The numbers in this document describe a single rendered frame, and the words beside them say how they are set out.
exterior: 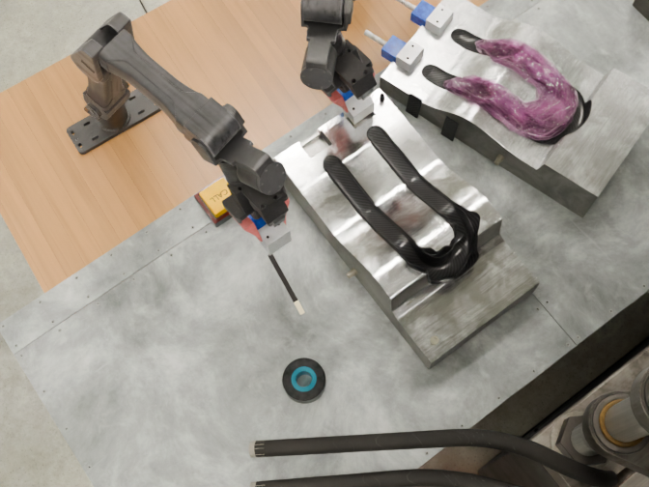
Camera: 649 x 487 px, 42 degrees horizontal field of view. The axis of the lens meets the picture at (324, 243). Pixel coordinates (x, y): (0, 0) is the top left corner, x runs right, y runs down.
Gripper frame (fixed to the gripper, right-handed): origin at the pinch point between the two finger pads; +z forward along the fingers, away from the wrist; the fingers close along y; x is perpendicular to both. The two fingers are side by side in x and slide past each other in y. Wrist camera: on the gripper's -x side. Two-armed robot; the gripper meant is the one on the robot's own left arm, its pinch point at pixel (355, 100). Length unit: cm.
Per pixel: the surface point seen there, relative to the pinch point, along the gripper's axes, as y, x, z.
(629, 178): 37, -31, 33
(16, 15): -54, 158, 34
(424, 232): -5.5, -26.9, 10.9
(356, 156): -5.9, -5.2, 7.4
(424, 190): 0.2, -17.7, 12.9
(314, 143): -10.7, 3.0, 6.1
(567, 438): -7, -64, 36
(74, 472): -111, 23, 77
